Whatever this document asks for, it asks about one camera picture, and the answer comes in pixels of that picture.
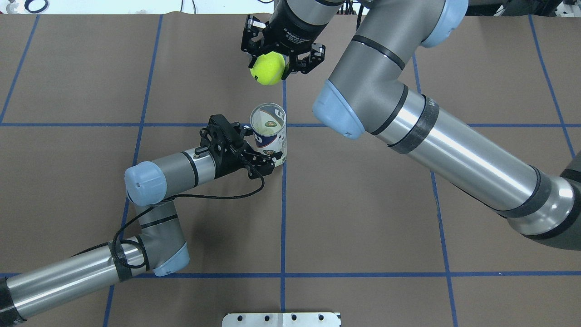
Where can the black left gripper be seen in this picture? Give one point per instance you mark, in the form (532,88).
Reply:
(228,166)

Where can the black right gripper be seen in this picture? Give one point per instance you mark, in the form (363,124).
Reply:
(290,28)

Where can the yellow tennis ball with logo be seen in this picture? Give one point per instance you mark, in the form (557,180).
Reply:
(268,69)

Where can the clear tennis ball can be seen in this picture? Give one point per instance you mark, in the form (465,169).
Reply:
(269,127)

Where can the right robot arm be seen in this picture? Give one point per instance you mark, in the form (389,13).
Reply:
(364,95)

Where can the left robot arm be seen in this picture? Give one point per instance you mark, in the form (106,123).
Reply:
(39,164)

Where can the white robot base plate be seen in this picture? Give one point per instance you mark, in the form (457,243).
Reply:
(283,319)

